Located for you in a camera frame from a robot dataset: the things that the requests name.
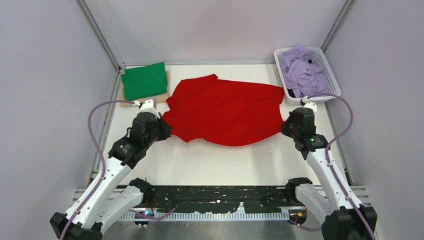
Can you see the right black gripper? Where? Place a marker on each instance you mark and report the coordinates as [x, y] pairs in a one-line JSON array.
[[284, 127]]

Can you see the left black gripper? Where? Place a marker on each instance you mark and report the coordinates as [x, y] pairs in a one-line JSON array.
[[166, 128]]

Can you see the red t shirt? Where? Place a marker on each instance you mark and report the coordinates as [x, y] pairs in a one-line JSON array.
[[224, 112]]

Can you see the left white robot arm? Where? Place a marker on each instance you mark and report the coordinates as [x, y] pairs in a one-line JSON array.
[[93, 213]]

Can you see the black garment in basket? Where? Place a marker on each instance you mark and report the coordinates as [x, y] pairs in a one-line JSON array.
[[291, 93]]

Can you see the folded beige t shirt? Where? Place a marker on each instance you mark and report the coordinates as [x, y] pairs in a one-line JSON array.
[[160, 98]]

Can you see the lilac t shirt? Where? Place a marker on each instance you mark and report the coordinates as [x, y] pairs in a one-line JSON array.
[[303, 77]]

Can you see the folded green t shirt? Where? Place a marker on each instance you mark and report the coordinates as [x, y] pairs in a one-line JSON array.
[[145, 81]]

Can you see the white plastic basket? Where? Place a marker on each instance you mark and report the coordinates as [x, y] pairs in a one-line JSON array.
[[319, 59]]

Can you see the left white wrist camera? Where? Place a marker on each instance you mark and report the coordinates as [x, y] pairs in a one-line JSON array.
[[147, 106]]

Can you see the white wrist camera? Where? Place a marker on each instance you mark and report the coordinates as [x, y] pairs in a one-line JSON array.
[[147, 106], [307, 103]]

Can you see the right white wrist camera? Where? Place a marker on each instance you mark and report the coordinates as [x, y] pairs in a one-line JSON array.
[[307, 103]]

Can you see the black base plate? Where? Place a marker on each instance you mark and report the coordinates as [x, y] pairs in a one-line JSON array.
[[219, 199]]

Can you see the white slotted cable duct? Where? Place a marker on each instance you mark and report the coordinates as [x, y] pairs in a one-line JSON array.
[[235, 216]]

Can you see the left aluminium frame post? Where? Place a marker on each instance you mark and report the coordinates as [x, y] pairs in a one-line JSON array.
[[97, 22]]

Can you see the aluminium frame post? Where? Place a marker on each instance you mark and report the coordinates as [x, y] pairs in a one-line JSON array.
[[97, 22], [337, 24]]

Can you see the right aluminium frame post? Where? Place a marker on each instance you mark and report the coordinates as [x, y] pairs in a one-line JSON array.
[[337, 24]]

